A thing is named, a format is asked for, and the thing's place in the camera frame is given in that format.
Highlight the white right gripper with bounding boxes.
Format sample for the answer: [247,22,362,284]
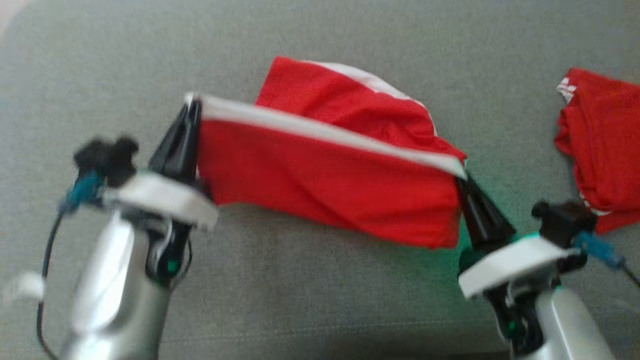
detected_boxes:
[455,174,577,301]

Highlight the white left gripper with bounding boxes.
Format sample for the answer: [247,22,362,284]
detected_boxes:
[101,98,219,232]

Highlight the red basketball jersey with number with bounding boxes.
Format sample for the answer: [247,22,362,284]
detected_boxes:
[554,67,640,235]

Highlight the red shorts with white stripe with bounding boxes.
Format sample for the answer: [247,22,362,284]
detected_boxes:
[196,56,469,250]

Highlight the black cable with blue connector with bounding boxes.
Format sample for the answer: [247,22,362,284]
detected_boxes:
[36,172,106,360]
[574,232,640,290]

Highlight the white cable label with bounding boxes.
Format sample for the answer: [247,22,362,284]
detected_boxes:
[2,272,46,307]

